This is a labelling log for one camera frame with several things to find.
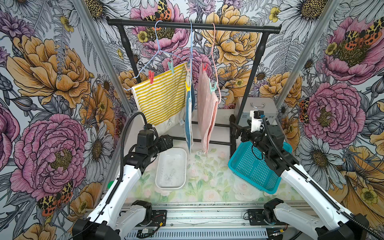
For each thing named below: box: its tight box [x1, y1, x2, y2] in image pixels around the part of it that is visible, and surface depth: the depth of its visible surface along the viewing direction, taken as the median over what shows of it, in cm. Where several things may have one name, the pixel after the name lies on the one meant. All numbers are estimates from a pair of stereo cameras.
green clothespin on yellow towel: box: [167, 61, 174, 74], surface depth 75 cm
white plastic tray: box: [155, 148, 187, 190], surface depth 91 cm
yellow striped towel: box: [132, 62, 188, 136], surface depth 77 cm
